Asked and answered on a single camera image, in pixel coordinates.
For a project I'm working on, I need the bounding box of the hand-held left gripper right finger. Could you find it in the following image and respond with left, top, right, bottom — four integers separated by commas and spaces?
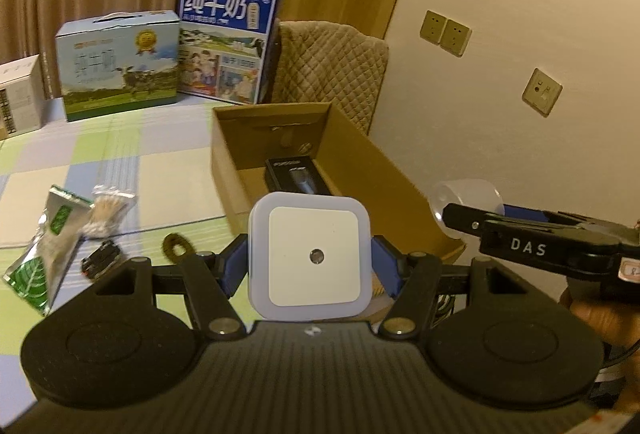
370, 235, 506, 340

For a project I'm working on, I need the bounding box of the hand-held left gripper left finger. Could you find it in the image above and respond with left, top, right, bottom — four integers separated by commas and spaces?
94, 235, 250, 340

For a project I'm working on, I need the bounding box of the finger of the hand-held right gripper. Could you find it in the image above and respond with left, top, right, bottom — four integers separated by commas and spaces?
503, 204, 581, 228
441, 202, 502, 238

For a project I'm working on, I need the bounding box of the translucent plastic cup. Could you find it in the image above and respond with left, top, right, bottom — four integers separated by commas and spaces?
429, 179, 506, 241

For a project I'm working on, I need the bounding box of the dark brown hair tie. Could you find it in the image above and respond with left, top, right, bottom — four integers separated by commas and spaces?
162, 233, 195, 264

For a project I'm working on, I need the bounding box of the white square night light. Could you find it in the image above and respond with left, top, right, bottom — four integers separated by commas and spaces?
248, 192, 372, 321

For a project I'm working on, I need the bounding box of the brown cardboard box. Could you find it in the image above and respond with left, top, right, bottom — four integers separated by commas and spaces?
209, 101, 467, 266

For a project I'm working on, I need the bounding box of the black product box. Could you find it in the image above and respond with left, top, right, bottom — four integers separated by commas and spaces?
263, 156, 334, 198

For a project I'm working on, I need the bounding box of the small toy car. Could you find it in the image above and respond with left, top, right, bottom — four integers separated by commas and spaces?
81, 239, 123, 283

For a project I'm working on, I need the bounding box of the bag of cotton swabs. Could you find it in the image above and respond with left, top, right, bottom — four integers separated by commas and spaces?
79, 183, 137, 239

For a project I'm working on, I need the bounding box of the silver green snack packet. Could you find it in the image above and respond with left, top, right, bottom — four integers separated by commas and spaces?
2, 183, 96, 318

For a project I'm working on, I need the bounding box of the person's right hand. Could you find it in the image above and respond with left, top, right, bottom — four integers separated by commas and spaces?
557, 286, 640, 349

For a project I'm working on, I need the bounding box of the chair with quilted cover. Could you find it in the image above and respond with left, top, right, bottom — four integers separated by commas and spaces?
269, 20, 390, 138

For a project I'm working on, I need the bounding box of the blue milk carton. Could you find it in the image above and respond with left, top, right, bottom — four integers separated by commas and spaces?
177, 0, 286, 106

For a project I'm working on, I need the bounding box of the green milk carton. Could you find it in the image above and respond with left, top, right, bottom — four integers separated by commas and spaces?
53, 11, 181, 123

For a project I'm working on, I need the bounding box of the beige product box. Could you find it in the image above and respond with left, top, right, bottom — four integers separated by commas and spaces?
0, 54, 44, 140

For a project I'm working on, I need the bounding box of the beige wall plate with ports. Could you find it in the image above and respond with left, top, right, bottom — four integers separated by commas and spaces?
522, 67, 564, 117

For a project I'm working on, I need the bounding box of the beige wall socket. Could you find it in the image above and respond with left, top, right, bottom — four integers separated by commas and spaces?
439, 19, 473, 58
418, 9, 449, 46

